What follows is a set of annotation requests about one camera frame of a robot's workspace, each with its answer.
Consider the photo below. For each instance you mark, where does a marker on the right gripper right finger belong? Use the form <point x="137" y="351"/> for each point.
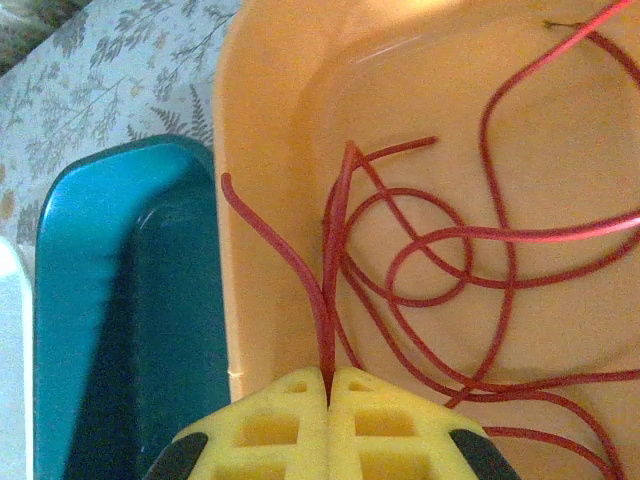
<point x="400" y="430"/>

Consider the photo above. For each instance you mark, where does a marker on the orange plastic tray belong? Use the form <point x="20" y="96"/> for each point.
<point x="280" y="200"/>

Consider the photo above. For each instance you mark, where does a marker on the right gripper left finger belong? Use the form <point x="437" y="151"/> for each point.
<point x="260" y="430"/>

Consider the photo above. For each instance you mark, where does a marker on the white plastic tray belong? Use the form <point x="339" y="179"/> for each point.
<point x="12" y="360"/>

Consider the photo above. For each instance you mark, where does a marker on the teal plastic tray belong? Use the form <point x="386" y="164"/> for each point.
<point x="125" y="300"/>

